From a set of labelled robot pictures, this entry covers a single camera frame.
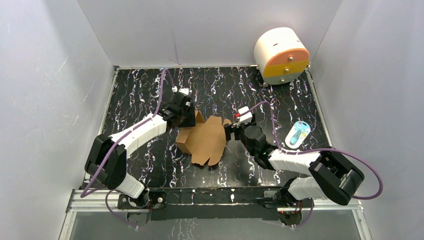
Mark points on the brown cardboard box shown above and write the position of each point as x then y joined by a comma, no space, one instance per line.
206,141

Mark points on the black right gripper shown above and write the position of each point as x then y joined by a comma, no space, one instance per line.
229,129

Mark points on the white cylinder orange yellow face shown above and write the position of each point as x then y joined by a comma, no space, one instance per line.
280,56

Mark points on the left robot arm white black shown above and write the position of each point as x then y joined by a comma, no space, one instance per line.
107,159

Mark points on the small blue white packet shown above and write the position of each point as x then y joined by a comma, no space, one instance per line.
297,134

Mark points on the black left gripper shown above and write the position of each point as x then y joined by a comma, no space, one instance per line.
187,116

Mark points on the aluminium front rail frame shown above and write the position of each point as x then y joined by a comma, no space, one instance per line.
97,217

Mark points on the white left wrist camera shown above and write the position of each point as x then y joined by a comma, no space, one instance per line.
185,91

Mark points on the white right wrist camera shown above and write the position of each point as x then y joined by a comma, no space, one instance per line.
243,116

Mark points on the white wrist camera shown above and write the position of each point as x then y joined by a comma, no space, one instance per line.
243,116
185,91

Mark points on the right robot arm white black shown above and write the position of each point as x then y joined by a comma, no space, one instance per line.
328,174

